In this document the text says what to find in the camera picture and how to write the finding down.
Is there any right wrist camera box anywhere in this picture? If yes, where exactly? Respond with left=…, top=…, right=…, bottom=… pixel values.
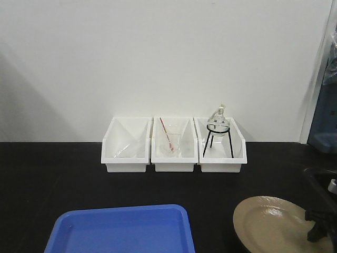
left=328, top=179, right=337, bottom=194

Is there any blue equipment at right edge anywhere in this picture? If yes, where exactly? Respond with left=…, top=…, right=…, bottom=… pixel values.
left=308, top=32, right=336, bottom=154

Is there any middle white plastic bin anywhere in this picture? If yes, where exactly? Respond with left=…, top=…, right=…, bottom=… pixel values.
left=151, top=116, right=199, bottom=172

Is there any blue plastic tray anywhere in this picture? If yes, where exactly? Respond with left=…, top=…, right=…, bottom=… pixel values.
left=44, top=204, right=195, bottom=252

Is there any left white plastic bin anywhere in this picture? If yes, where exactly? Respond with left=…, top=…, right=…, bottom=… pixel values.
left=101, top=117, right=152, bottom=173

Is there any black wire tripod stand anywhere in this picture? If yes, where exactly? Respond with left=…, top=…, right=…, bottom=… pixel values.
left=203, top=124, right=234, bottom=158

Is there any right white plastic bin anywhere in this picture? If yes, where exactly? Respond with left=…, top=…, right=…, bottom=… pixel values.
left=194, top=117, right=247, bottom=173

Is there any glass alcohol lamp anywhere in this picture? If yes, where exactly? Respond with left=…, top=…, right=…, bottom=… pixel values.
left=207, top=104, right=230, bottom=137

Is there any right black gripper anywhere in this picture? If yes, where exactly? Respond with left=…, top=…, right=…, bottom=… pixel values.
left=304, top=194, right=336, bottom=242

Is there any glass rod in left bin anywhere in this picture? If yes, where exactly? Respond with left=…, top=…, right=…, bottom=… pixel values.
left=114, top=142, right=135, bottom=158

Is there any beige plate with black rim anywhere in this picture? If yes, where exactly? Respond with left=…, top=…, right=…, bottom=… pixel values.
left=233, top=196, right=334, bottom=252

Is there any clear glass beaker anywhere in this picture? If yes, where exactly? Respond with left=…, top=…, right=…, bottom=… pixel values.
left=162, top=125, right=181, bottom=158

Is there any red striped glass rod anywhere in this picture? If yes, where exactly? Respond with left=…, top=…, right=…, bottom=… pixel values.
left=160, top=117, right=174, bottom=151

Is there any white plastic bin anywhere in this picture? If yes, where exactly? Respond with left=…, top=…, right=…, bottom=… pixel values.
left=101, top=117, right=152, bottom=173
left=151, top=116, right=199, bottom=172
left=194, top=117, right=247, bottom=173

